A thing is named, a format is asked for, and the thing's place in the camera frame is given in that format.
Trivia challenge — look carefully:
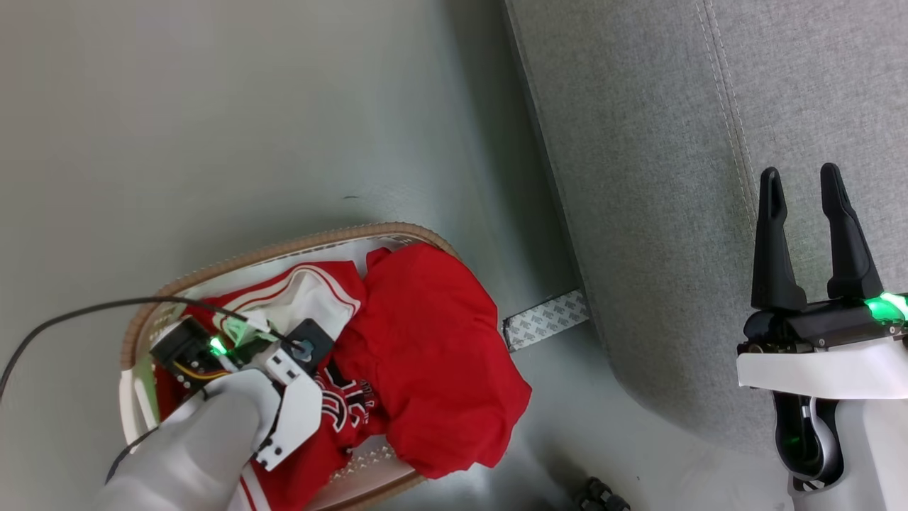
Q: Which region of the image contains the red garment with black lettering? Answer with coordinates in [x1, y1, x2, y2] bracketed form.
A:
[153, 358, 398, 511]

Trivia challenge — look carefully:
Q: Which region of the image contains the plain red shirt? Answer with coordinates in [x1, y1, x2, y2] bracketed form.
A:
[351, 243, 533, 480]

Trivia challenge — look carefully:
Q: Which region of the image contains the grey fabric sofa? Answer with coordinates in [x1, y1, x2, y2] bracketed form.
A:
[502, 0, 908, 456]

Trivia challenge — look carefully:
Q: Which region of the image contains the red jersey with white trim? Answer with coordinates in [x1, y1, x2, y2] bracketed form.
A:
[181, 260, 367, 343]

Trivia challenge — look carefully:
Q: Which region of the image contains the white laundry basket tan rim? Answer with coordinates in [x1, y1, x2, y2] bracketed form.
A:
[118, 222, 463, 511]

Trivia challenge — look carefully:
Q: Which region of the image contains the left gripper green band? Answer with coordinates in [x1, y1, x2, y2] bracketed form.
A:
[150, 316, 286, 390]

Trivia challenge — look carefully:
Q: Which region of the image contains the thin black cable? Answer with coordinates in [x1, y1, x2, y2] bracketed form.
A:
[0, 297, 288, 402]

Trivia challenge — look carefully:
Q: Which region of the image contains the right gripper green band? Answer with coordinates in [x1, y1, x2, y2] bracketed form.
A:
[736, 163, 908, 400]

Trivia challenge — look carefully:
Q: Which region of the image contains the grey patterned tape strip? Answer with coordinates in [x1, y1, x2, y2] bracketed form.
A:
[502, 288, 592, 353]

